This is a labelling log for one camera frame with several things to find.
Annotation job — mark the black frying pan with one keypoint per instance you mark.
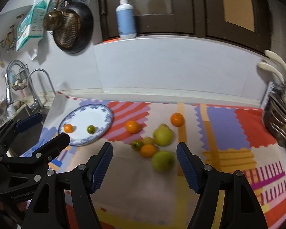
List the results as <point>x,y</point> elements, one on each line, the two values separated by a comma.
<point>86,27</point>

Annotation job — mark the small orange kumquat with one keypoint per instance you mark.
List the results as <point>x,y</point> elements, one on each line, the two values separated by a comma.
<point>68,128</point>

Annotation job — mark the teal white paper box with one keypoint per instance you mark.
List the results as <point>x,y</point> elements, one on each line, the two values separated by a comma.
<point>30,30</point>

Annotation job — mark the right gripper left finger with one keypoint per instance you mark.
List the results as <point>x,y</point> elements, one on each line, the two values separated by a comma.
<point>48,208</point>

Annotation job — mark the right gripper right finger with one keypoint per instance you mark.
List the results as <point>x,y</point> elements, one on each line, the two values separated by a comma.
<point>241,208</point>

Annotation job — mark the large orange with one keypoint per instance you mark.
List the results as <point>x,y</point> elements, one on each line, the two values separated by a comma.
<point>177,119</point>
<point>132,126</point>

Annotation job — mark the pull-down chrome faucet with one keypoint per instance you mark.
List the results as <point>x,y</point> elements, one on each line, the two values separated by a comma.
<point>13,65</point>

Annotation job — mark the blue white porcelain plate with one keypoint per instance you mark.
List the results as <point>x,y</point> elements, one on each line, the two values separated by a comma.
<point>98,115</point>

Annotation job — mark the wire sink caddy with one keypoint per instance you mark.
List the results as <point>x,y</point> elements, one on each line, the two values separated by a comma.
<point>18,79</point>

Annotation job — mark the cream handled knife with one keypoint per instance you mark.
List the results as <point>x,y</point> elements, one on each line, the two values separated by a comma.
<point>267,67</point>
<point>273,56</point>

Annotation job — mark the green tomato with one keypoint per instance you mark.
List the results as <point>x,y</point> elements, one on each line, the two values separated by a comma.
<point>137,145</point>
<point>91,129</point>

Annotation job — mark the steel dish rack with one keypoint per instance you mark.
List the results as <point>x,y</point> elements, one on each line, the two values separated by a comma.
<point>274,113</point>

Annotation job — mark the small orange mandarin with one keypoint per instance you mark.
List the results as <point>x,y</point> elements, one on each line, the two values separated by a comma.
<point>147,151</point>

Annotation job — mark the metal mesh strainer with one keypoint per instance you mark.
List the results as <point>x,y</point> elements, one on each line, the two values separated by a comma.
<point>64,26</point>

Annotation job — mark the blue white pump bottle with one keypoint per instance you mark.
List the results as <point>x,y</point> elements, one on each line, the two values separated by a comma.
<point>126,20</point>

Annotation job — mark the colourful patterned table mat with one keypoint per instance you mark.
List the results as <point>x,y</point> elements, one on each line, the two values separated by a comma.
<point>144,186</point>

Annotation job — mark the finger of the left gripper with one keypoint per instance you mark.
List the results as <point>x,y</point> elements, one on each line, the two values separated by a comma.
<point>10,130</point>
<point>40,158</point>

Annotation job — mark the green apple back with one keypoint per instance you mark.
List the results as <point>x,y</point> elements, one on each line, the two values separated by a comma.
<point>163,136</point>

